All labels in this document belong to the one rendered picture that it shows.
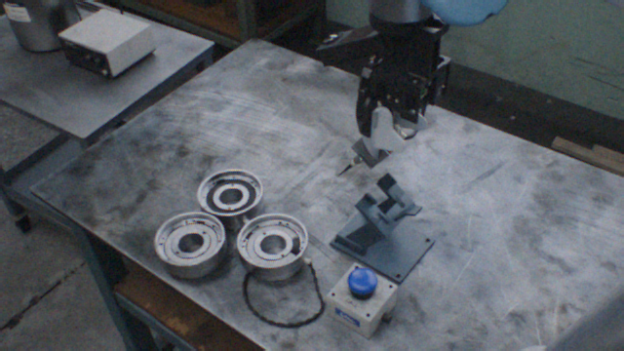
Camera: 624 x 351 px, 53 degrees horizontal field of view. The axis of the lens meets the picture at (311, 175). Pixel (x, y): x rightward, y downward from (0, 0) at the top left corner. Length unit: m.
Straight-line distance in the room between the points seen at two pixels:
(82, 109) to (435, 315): 0.97
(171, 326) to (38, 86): 0.73
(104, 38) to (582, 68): 1.62
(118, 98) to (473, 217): 0.89
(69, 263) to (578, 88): 1.86
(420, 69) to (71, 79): 1.11
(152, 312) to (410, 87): 0.73
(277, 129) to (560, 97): 1.54
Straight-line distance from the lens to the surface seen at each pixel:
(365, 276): 0.84
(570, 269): 0.99
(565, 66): 2.46
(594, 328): 0.41
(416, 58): 0.71
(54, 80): 1.67
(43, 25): 1.75
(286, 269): 0.90
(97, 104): 1.54
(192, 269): 0.92
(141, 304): 1.26
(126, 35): 1.62
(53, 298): 2.08
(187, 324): 1.21
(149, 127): 1.23
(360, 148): 0.85
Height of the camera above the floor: 1.54
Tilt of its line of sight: 43 degrees down
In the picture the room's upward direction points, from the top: 3 degrees counter-clockwise
